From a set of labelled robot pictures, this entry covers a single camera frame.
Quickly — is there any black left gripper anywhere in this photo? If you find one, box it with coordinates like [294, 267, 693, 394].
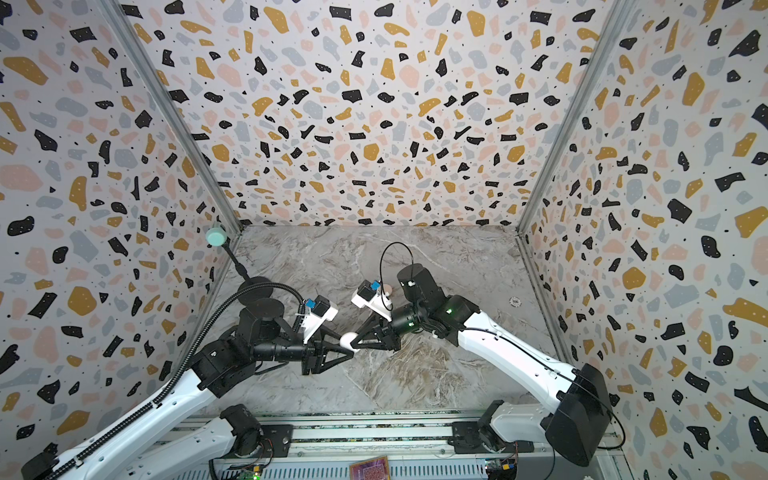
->
[260, 324, 359, 374]

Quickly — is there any white earbud charging case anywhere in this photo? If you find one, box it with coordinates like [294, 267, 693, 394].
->
[339, 332, 357, 352]

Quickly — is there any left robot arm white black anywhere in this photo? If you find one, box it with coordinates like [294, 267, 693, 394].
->
[21, 280, 354, 479]

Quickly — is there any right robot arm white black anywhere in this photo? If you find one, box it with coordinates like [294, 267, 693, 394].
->
[342, 261, 622, 467]

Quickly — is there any black microphone stand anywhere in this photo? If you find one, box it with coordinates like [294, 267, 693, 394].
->
[223, 239, 274, 307]

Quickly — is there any pink circuit board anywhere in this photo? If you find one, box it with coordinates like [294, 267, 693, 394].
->
[349, 456, 390, 480]

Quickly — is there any green microphone head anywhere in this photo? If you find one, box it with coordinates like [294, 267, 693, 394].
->
[205, 226, 229, 247]

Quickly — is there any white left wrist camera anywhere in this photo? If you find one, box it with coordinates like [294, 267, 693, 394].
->
[300, 295, 338, 344]

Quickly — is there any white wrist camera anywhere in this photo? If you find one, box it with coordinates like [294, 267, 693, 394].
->
[300, 295, 338, 344]
[351, 280, 393, 322]

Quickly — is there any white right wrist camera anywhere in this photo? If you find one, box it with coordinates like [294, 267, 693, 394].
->
[351, 280, 393, 322]

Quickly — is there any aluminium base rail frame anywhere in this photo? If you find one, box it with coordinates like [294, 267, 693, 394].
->
[149, 404, 633, 479]

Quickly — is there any aluminium corner post left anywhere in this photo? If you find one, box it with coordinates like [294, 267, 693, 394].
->
[95, 1, 242, 237]

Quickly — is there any aluminium corner post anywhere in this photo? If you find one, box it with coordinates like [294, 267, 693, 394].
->
[95, 1, 242, 237]
[516, 0, 637, 236]

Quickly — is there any aluminium corner post right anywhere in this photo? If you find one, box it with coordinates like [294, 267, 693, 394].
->
[516, 0, 637, 236]

